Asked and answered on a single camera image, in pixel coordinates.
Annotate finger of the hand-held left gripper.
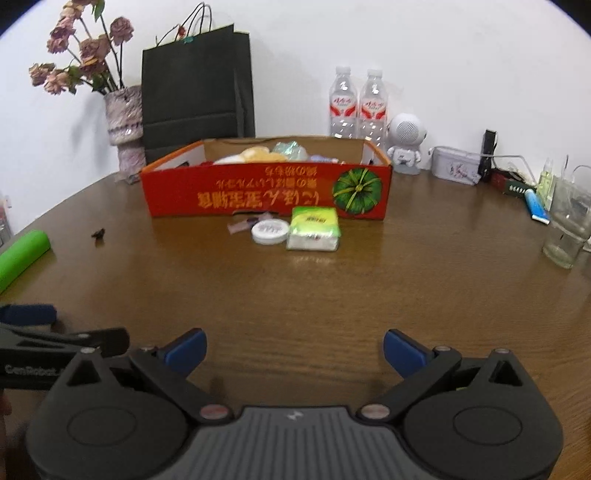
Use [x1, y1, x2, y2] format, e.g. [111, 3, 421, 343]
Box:
[0, 327, 129, 358]
[0, 304, 57, 326]

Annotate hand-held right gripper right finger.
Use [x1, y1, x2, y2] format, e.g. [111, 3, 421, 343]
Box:
[358, 329, 525, 422]

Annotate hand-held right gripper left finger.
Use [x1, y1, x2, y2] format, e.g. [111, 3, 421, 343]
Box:
[65, 328, 234, 423]

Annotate red cardboard box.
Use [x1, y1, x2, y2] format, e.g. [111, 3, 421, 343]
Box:
[140, 135, 393, 222]

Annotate white and yellow plush toy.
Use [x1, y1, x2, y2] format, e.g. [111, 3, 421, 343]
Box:
[213, 146, 289, 165]

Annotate clear plastic bag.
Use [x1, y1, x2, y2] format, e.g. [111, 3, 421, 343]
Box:
[271, 141, 310, 160]

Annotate green foam wrist rest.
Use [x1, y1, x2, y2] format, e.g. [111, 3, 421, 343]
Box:
[0, 231, 51, 295]

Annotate small pink wrapper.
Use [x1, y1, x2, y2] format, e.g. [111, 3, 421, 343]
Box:
[228, 213, 278, 234]

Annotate white round lid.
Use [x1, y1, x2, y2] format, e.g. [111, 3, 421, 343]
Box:
[252, 220, 291, 245]

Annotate green tissue packet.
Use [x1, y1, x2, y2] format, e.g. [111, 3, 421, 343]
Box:
[286, 207, 342, 253]

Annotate white floral tin box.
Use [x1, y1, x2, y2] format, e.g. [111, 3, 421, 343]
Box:
[430, 145, 482, 186]

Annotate blue and white tube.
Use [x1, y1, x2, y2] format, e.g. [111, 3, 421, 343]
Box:
[524, 188, 551, 225]

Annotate dark flat box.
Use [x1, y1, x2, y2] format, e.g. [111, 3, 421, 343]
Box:
[490, 168, 539, 198]

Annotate clear drinking glass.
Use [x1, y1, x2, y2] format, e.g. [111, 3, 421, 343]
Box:
[542, 175, 591, 269]

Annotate white robot speaker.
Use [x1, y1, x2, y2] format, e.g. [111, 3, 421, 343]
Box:
[385, 113, 430, 176]

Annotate black power adapter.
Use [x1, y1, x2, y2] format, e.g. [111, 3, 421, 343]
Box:
[478, 129, 498, 183]

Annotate mottled purple vase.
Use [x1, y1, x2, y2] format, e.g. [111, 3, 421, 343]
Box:
[104, 85, 146, 181]

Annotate small clear spray bottle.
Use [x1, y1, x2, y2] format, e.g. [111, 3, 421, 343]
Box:
[538, 158, 555, 208]

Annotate clear water bottle red label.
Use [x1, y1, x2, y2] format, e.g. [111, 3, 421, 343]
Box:
[329, 66, 360, 139]
[358, 69, 387, 148]

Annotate black paper bag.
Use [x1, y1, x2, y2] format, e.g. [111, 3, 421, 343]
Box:
[141, 2, 256, 164]

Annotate dried pink flowers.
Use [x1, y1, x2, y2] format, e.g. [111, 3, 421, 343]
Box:
[28, 0, 134, 95]

